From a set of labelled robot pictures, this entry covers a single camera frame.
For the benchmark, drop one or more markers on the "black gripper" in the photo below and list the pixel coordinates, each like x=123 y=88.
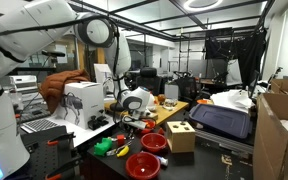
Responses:
x=134 y=121

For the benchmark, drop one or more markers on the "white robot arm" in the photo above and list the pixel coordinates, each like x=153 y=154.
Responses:
x=34 y=26

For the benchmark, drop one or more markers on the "red bowl holding orange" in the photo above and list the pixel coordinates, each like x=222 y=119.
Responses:
x=149 y=126

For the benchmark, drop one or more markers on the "middle red plastic bowl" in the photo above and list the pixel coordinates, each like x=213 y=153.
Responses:
x=153 y=142

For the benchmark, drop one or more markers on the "large red plastic bowl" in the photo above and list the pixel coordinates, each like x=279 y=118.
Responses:
x=142 y=166

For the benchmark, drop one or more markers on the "orange bowl on desk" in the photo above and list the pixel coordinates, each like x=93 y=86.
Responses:
x=204 y=101

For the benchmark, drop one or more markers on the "red orange cube block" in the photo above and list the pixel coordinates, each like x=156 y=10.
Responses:
x=120 y=140

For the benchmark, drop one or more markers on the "yellow toy banana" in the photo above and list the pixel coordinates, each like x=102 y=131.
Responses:
x=123 y=152

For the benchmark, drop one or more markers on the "wooden shape sorter box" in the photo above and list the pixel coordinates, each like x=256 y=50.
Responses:
x=180 y=136

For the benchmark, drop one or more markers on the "green plastic toy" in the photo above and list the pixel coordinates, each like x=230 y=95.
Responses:
x=101 y=148

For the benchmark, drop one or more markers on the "white blue toothpaste tube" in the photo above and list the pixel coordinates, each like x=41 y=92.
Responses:
x=163 y=161

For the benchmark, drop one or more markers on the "black office chair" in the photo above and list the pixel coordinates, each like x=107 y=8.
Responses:
x=149 y=79

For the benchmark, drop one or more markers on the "white robot dog box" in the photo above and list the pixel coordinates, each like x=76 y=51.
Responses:
x=81 y=103

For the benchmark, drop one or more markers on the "white monitor back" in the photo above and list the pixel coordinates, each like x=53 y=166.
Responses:
x=103 y=76

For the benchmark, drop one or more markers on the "blue plastic bin lid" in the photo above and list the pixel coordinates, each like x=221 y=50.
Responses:
x=226 y=120

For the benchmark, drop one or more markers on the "brown puffy jacket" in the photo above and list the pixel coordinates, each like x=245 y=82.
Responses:
x=53 y=86

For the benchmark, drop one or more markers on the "open cardboard box right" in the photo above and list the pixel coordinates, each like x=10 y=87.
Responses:
x=270 y=156

